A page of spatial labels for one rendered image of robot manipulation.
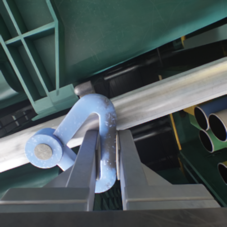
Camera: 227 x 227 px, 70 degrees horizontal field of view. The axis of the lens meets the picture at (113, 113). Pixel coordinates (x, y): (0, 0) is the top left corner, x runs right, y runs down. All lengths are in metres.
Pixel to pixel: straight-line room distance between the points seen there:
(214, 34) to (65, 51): 0.25
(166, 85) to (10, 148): 0.16
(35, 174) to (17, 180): 0.03
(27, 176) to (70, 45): 0.19
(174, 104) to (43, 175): 0.20
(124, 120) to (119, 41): 0.08
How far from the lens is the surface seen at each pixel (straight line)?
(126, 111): 0.15
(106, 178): 0.17
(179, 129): 0.85
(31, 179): 0.27
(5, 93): 0.23
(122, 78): 2.09
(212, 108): 0.53
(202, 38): 0.37
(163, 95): 0.16
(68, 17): 0.19
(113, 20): 0.19
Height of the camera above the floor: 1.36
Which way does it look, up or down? 4 degrees up
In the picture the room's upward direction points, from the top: 110 degrees counter-clockwise
